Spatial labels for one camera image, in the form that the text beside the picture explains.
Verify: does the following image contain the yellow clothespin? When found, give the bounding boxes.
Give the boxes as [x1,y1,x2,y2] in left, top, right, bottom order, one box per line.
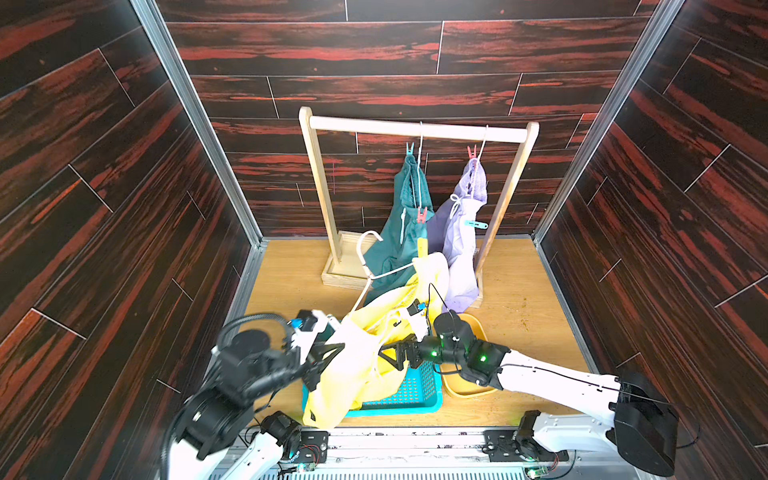
[417,238,428,258]

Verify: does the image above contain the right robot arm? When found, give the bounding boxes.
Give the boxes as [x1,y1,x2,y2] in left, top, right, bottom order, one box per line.
[379,311,679,477]

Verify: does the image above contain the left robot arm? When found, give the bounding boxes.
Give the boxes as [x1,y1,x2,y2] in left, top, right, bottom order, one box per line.
[159,310,344,479]

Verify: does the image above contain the green shorts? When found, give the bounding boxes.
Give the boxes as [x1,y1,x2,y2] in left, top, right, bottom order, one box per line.
[364,155,434,275]

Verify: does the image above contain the lilac shorts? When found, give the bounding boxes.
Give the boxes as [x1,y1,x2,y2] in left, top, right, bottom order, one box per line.
[427,159,488,313]

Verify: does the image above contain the turquoise plastic basket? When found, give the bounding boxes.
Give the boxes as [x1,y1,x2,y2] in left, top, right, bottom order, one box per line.
[302,358,443,428]

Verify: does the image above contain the yellow plastic tray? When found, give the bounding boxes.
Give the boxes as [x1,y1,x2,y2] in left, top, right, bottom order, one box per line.
[439,313,497,399]

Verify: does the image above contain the wooden clothes rack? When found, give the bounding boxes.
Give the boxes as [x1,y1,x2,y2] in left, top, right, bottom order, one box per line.
[298,106,540,292]

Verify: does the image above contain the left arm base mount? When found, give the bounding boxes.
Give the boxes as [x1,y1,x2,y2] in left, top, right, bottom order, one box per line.
[247,428,330,465]

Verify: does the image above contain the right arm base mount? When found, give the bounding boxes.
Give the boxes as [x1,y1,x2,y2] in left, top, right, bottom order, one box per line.
[482,429,569,463]

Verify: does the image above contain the blue wire hanger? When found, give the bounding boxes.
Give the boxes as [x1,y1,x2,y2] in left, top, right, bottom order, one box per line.
[417,121,424,163]

